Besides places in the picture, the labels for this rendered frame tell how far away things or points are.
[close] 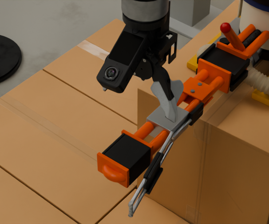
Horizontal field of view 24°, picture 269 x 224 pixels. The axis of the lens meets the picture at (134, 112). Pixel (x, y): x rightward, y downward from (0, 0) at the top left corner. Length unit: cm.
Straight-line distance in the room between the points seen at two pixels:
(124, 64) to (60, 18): 247
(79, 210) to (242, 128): 57
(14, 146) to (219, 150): 74
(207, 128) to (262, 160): 15
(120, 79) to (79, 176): 95
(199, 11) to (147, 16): 239
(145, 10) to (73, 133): 110
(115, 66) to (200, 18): 242
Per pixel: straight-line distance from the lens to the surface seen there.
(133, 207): 120
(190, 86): 139
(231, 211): 169
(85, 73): 227
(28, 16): 352
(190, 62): 165
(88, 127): 207
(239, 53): 147
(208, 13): 348
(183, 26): 338
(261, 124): 154
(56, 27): 342
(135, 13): 100
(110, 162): 122
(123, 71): 102
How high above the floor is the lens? 201
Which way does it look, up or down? 44 degrees down
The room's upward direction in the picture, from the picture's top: straight up
